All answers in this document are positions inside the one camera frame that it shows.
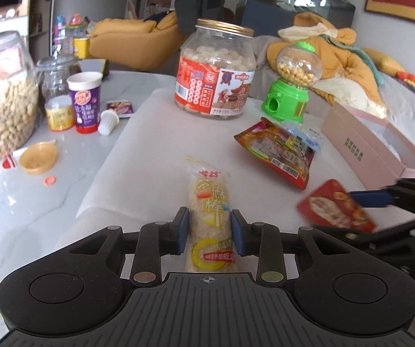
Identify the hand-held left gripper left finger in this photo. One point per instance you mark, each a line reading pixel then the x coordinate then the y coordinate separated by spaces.
pixel 181 231

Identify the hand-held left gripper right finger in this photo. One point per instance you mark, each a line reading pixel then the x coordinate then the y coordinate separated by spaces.
pixel 239 233

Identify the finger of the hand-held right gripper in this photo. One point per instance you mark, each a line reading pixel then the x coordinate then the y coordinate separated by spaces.
pixel 372 198
pixel 391 236

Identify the white rice stick packet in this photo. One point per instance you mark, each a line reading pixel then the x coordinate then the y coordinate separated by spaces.
pixel 207 202

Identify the pink cardboard box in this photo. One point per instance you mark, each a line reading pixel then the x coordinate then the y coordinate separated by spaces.
pixel 359 144

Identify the dark red spicy snack packet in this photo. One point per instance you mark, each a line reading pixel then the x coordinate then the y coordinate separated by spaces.
pixel 276 155

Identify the blue candy packet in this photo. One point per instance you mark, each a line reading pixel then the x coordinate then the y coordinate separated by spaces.
pixel 307 137

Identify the grey sofa cover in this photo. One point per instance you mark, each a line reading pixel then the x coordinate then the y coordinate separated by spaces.
pixel 409 115

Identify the small white jelly cup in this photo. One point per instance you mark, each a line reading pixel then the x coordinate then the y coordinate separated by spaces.
pixel 107 123

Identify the green gumball dispenser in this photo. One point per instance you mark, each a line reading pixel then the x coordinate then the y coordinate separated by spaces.
pixel 283 101

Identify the orange quilt pile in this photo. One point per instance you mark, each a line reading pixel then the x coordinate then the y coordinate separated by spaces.
pixel 344 65

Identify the small purple packet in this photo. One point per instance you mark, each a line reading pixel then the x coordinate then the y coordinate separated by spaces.
pixel 120 107

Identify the yellow pillow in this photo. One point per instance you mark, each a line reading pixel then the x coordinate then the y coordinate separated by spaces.
pixel 386 61

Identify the red label peanut jar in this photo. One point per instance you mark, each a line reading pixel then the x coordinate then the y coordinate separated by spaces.
pixel 211 90

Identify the purple paper cup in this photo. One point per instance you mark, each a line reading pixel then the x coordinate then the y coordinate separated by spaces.
pixel 86 104

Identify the yellow plastic lid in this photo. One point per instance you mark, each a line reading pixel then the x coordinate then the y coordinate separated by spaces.
pixel 37 159

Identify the small yellow cup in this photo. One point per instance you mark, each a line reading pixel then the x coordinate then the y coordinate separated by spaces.
pixel 59 115

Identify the red white small piece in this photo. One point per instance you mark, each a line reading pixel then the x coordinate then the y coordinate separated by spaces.
pixel 9 162

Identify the yellow edged flat box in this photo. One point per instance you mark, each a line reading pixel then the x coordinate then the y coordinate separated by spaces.
pixel 92 67

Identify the empty glass jar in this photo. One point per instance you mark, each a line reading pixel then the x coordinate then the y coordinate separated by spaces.
pixel 54 79

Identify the yellow tin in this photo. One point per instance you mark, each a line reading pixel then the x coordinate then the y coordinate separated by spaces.
pixel 81 47

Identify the blue cabinet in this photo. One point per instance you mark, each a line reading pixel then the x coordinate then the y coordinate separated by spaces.
pixel 265 14

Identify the large glass jar of peanuts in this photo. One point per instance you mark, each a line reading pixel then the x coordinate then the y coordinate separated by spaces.
pixel 1 108

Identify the dark jacket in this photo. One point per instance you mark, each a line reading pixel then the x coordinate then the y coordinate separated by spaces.
pixel 200 3

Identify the colourful toy bottles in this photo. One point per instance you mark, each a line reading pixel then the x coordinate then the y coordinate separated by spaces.
pixel 68 29

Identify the wooden shelf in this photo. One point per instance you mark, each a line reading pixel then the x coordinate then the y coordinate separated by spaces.
pixel 41 7

